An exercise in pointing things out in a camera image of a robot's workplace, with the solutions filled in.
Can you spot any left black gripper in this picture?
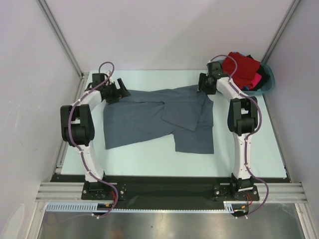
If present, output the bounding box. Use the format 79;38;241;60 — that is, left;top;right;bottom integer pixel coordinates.
103;79;131;105

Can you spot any grey-blue t shirt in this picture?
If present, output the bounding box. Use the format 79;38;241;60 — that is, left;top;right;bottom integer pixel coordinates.
103;85;214;154

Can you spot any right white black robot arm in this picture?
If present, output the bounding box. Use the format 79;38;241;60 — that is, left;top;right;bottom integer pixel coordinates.
198;61;260;203

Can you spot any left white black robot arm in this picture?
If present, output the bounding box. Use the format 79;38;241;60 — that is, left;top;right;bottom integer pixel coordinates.
60;72;131;199

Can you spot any red t shirt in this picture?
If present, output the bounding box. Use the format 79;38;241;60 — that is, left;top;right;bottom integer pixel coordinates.
228;52;260;89

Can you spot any pink t shirt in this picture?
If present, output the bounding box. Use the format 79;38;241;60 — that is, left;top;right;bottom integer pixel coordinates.
246;73;262;90

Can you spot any black t shirt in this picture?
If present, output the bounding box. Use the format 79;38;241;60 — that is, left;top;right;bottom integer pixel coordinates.
249;63;271;92

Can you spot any teal plastic basket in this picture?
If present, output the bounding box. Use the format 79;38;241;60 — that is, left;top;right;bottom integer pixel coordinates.
213;54;274;96

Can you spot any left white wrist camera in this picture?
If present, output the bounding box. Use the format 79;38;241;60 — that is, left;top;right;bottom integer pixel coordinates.
105;71;115;86

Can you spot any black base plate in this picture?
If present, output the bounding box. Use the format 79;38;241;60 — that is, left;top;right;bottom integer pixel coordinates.
51;174;291;210

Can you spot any left aluminium frame post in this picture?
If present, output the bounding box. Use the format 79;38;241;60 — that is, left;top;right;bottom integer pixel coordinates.
36;0;84;77

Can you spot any aluminium frame post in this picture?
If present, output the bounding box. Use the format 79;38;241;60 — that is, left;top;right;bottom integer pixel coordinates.
262;0;302;63
36;0;84;77

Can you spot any right aluminium frame post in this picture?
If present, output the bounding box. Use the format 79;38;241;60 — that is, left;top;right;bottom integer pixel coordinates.
262;0;302;63

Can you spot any grey slotted cable duct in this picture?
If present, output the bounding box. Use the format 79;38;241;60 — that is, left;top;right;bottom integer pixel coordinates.
46;202;247;214

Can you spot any aluminium front rail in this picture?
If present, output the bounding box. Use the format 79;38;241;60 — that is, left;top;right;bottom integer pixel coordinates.
35;182;308;203

